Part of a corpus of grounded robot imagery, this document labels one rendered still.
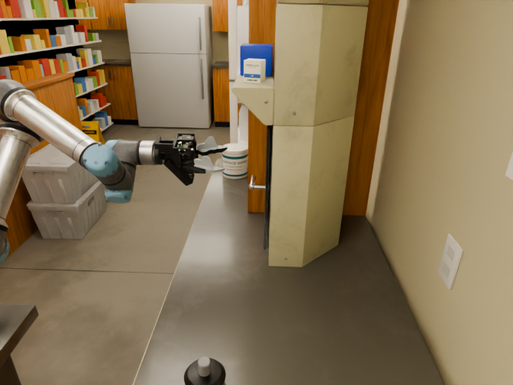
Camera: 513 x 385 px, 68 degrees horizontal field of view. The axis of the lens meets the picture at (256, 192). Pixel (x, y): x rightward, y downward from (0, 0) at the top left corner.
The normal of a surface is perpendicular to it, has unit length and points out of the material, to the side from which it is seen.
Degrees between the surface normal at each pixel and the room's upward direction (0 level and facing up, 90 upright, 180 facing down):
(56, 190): 95
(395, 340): 0
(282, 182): 90
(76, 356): 0
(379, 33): 90
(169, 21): 90
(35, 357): 0
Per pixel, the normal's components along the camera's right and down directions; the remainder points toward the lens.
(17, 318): 0.01, -0.90
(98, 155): 0.02, -0.34
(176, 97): -0.04, 0.43
